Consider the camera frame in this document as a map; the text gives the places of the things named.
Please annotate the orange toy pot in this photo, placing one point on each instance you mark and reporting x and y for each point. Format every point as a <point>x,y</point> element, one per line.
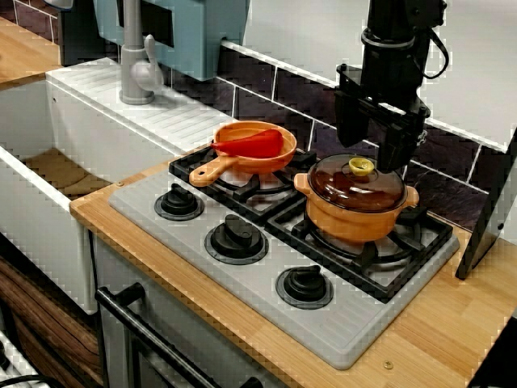
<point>347,222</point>

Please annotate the black side panel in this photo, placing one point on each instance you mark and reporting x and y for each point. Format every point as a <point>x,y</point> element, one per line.
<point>484,226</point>

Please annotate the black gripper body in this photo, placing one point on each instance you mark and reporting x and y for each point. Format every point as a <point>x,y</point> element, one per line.
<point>392,77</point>

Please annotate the black stove knob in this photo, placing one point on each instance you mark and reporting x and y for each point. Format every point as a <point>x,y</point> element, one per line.
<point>177,202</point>
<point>234,238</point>
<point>303,287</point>

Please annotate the black burner grate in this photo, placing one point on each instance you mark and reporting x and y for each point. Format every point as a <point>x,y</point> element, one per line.
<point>412,213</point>
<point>246,193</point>

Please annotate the red toy pepper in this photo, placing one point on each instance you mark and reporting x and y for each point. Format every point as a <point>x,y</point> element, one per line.
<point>250,146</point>

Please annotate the white toy sink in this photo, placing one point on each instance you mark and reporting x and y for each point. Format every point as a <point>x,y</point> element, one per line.
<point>101,133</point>

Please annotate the dark tiled backsplash panel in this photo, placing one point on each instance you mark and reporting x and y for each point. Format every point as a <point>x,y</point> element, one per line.
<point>282,97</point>

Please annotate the teal toy cabinet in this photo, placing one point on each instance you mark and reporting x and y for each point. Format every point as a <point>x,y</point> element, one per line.
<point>194,40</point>

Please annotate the grey toy faucet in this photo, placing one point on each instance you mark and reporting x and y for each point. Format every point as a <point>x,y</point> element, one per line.
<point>133,60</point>

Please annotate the white toy oven cabinet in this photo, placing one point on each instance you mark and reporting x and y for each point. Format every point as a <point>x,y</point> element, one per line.
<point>177,319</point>

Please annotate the grey toy stove plate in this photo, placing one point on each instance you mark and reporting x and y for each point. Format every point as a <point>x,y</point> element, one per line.
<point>343,335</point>

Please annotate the glass lid with yellow knob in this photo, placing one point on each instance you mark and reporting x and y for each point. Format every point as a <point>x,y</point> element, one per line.
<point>343,186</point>

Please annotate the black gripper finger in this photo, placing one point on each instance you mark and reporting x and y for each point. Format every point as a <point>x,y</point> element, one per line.
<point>351,121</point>
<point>398,141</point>

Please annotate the black upright panel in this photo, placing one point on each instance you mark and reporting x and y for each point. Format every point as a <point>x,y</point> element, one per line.
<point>78,36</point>

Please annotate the orange toy frying pan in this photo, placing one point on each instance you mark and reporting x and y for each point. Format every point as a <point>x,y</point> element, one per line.
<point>258,165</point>

